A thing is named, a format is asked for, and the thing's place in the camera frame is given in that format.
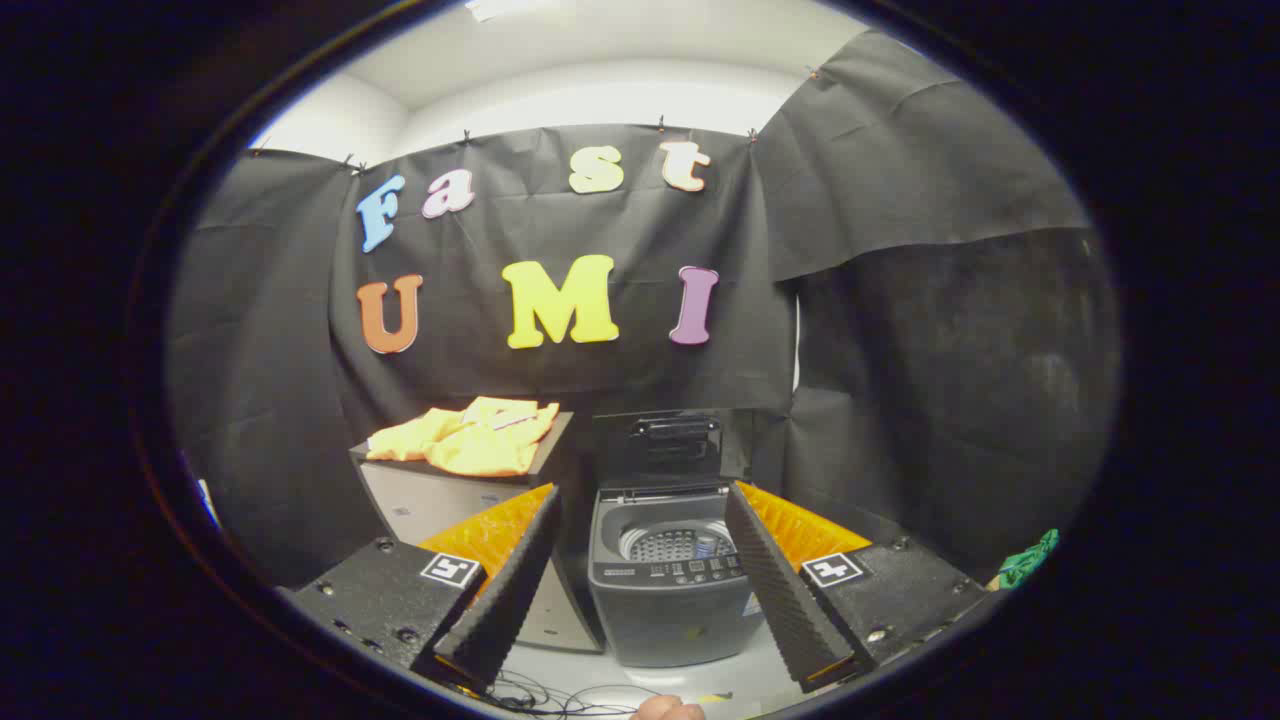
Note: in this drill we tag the grey cabinet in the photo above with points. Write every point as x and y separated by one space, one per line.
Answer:
420 500

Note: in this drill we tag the grey washing machine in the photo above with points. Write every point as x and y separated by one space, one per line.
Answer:
660 620

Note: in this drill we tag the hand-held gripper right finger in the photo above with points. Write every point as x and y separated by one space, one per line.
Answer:
775 580

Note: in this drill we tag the yellow polo shirt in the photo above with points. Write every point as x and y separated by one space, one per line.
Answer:
480 445

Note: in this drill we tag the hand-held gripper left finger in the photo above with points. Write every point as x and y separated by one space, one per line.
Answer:
510 590

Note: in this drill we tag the green cloth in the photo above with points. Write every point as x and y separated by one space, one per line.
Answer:
1030 560

